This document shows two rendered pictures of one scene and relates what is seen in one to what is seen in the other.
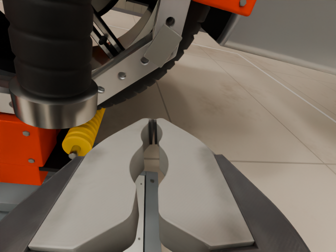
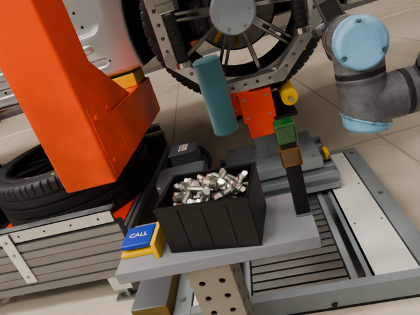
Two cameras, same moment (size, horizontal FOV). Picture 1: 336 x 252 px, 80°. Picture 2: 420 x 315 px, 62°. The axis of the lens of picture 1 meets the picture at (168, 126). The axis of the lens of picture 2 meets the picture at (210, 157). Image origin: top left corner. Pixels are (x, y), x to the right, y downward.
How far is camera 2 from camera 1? 0.93 m
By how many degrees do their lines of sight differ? 24
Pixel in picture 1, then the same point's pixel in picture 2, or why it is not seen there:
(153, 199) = (359, 162)
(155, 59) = (314, 25)
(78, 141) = (290, 92)
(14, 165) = (262, 120)
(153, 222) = (367, 172)
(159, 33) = (312, 14)
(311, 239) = not seen: outside the picture
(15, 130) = (260, 95)
